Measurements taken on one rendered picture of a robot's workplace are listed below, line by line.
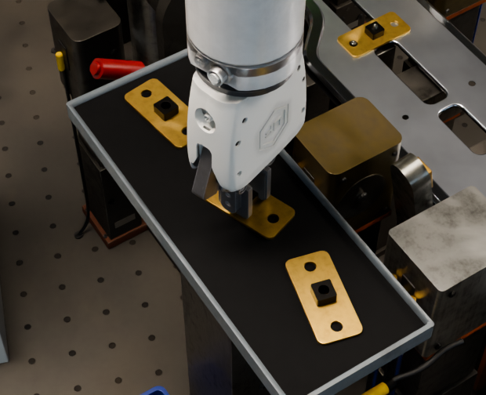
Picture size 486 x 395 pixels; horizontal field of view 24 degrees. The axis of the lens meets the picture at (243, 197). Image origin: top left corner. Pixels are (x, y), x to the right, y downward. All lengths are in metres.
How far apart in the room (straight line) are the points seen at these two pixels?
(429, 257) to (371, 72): 0.35
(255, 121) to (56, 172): 0.80
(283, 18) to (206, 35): 0.05
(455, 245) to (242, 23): 0.36
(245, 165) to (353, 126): 0.29
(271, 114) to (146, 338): 0.63
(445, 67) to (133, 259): 0.48
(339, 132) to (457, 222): 0.17
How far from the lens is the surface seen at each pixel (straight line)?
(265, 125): 0.86
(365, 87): 1.29
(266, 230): 0.96
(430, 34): 1.36
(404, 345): 0.91
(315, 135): 1.14
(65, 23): 1.26
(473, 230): 1.04
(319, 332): 0.91
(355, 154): 1.12
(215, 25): 0.77
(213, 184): 0.89
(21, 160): 1.63
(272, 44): 0.78
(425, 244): 1.03
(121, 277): 1.50
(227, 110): 0.82
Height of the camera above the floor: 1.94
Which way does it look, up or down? 52 degrees down
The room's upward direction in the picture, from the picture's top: straight up
